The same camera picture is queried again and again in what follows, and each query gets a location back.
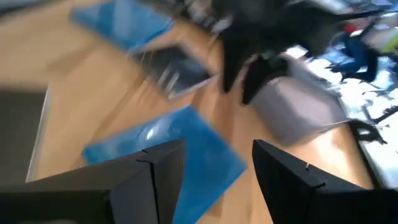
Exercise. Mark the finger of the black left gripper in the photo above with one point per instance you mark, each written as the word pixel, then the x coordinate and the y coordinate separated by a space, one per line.
pixel 264 71
pixel 233 65

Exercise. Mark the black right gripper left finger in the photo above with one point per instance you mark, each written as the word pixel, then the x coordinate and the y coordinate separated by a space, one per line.
pixel 93 186

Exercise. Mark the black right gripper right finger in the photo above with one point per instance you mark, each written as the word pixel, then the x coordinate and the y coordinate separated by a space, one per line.
pixel 311 196

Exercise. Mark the black jewel case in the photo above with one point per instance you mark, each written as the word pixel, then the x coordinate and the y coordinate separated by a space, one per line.
pixel 174 71

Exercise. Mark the blue jewel case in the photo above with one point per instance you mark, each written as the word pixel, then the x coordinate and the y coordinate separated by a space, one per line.
pixel 205 155
pixel 124 25

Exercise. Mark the light grey plastic bin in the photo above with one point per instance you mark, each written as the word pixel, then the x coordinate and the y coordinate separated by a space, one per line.
pixel 295 109

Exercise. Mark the blue office chair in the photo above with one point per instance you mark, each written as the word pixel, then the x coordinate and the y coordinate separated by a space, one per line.
pixel 354 59

